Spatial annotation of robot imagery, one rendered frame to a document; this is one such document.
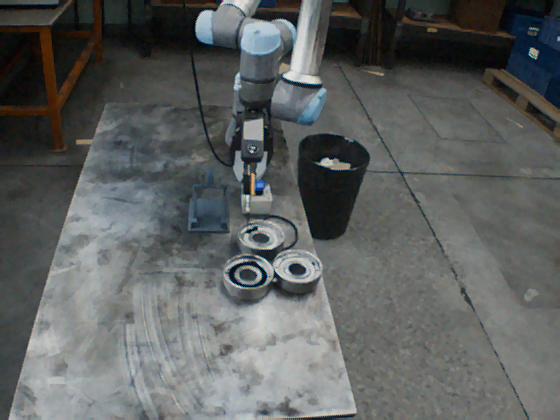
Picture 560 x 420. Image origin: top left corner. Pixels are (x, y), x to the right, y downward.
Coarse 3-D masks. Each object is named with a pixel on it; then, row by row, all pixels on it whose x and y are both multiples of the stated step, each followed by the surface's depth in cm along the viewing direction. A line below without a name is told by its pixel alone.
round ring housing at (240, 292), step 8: (240, 256) 111; (248, 256) 111; (256, 256) 111; (232, 264) 110; (264, 264) 111; (224, 272) 106; (240, 272) 109; (248, 272) 110; (256, 272) 109; (272, 272) 108; (224, 280) 106; (240, 280) 107; (256, 280) 107; (232, 288) 104; (240, 288) 103; (248, 288) 103; (256, 288) 104; (264, 288) 105; (240, 296) 105; (248, 296) 104; (256, 296) 105
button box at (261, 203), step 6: (258, 192) 129; (264, 192) 130; (252, 198) 127; (258, 198) 128; (264, 198) 128; (270, 198) 128; (252, 204) 128; (258, 204) 128; (264, 204) 128; (270, 204) 128; (252, 210) 129; (258, 210) 129; (264, 210) 129; (270, 210) 130
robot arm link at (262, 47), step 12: (252, 24) 100; (264, 24) 100; (252, 36) 97; (264, 36) 97; (276, 36) 98; (252, 48) 98; (264, 48) 98; (276, 48) 100; (240, 60) 102; (252, 60) 100; (264, 60) 100; (276, 60) 102; (240, 72) 104; (252, 72) 101; (264, 72) 101
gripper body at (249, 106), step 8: (240, 96) 107; (248, 104) 106; (256, 104) 105; (264, 104) 106; (240, 112) 115; (264, 112) 116; (240, 120) 112; (264, 120) 113; (240, 128) 109; (264, 128) 110; (240, 136) 110; (264, 136) 111; (240, 144) 111; (264, 144) 112
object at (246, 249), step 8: (248, 224) 121; (256, 224) 122; (264, 224) 122; (272, 224) 121; (240, 232) 118; (256, 232) 120; (264, 232) 120; (280, 232) 120; (240, 240) 115; (256, 240) 121; (264, 240) 121; (272, 240) 118; (280, 240) 118; (240, 248) 116; (248, 248) 114; (256, 248) 113; (264, 248) 113; (272, 248) 114; (280, 248) 117; (264, 256) 115; (272, 256) 116
